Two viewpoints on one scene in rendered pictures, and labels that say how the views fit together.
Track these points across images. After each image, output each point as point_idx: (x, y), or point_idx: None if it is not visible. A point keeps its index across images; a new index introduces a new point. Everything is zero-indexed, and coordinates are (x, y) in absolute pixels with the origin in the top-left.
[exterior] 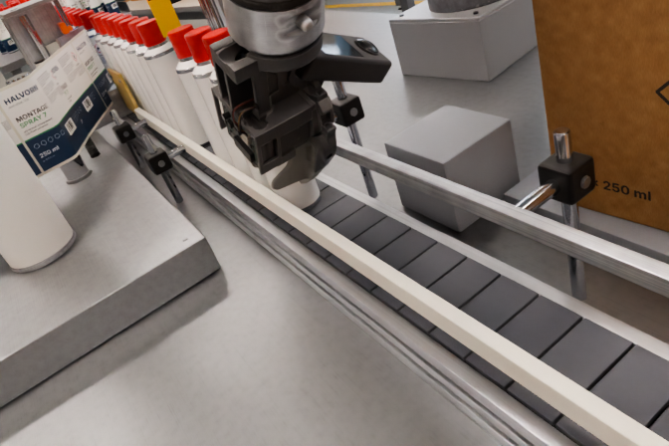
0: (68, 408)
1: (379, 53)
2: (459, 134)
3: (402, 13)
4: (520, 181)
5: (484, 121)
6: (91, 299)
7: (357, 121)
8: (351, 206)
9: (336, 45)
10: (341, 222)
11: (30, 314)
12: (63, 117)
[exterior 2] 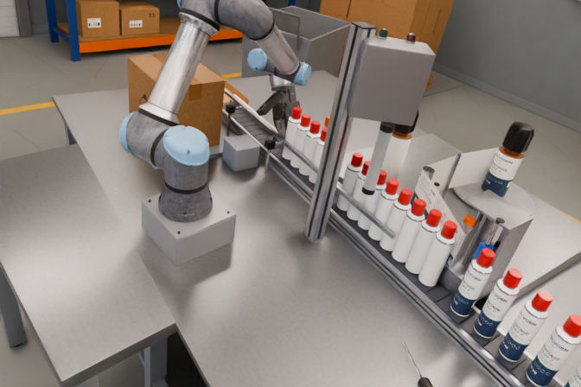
0: (346, 152)
1: (258, 109)
2: (239, 139)
3: (226, 216)
4: (220, 160)
5: (230, 140)
6: (348, 154)
7: (265, 213)
8: (272, 150)
9: (269, 99)
10: (276, 147)
11: (367, 156)
12: (418, 196)
